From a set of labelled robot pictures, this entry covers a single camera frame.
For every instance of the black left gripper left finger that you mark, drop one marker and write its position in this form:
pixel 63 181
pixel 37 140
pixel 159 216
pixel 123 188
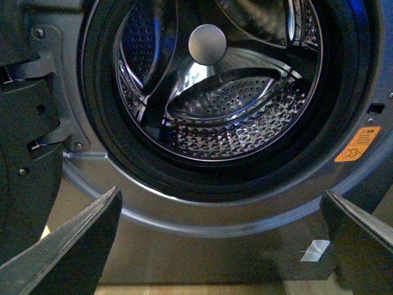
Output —
pixel 71 259

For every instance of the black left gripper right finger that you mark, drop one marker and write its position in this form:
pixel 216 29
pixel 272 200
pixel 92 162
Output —
pixel 362 245

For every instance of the dark washing machine door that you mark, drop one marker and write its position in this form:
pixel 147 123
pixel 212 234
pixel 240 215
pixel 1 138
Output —
pixel 30 172

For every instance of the grey front-load washing machine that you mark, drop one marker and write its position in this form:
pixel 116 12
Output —
pixel 244 221

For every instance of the steel washing machine drum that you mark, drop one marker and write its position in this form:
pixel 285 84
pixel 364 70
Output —
pixel 218 81

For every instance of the white tape piece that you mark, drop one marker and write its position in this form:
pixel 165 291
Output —
pixel 315 250

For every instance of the orange warning sticker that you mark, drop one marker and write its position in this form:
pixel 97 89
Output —
pixel 358 145

